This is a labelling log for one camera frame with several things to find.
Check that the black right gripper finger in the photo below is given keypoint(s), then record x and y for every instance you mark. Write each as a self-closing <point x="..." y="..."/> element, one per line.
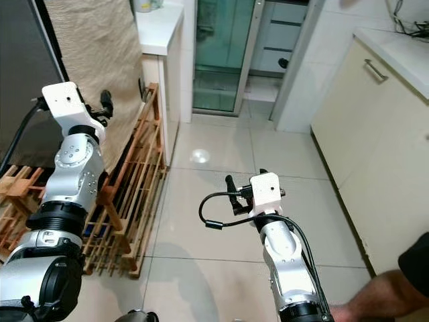
<point x="231" y="194"/>

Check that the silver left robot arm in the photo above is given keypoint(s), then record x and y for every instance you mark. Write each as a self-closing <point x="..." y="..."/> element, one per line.
<point x="80" y="174"/>

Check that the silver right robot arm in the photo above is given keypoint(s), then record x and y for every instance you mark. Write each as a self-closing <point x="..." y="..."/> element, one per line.
<point x="291" y="268"/>

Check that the person's bare forearm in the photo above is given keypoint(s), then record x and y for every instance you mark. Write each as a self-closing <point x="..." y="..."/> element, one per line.
<point x="375" y="298"/>

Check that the dark grey small fridge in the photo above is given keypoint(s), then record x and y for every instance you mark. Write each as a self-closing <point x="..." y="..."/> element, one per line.
<point x="20" y="54"/>

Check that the beige patterned curtain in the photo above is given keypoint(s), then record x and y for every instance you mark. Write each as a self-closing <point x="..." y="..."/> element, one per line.
<point x="94" y="47"/>

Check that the wooden wine rack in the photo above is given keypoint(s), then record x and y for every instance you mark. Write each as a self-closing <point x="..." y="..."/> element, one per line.
<point x="134" y="188"/>

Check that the white counter unit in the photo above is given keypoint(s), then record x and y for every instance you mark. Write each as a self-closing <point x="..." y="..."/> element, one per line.
<point x="161" y="30"/>

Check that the pale container on counter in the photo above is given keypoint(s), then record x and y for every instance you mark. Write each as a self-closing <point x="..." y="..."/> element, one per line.
<point x="147" y="4"/>

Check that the green glass sliding door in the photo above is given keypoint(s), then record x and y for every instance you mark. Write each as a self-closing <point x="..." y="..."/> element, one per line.
<point x="218" y="54"/>

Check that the cream kitchen cabinet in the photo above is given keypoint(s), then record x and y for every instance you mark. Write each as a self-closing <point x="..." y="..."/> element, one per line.
<point x="369" y="147"/>

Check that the small black knob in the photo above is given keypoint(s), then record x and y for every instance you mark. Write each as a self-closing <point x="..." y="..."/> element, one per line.
<point x="283" y="64"/>

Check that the robot's own foot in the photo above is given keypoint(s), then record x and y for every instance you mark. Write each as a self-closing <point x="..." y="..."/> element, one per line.
<point x="139" y="316"/>

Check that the grey drawer unit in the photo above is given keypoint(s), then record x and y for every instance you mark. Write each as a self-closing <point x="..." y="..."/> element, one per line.
<point x="281" y="33"/>

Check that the person's black shirt sleeve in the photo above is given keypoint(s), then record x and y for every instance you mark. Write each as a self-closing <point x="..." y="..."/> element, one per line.
<point x="417" y="258"/>

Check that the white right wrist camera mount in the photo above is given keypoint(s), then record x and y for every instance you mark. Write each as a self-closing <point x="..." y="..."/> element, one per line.
<point x="267" y="191"/>

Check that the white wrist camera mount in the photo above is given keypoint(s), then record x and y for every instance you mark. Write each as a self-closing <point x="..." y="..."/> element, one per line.
<point x="67" y="104"/>
<point x="267" y="191"/>

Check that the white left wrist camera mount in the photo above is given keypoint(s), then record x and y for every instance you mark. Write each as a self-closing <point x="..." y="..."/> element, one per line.
<point x="67" y="104"/>

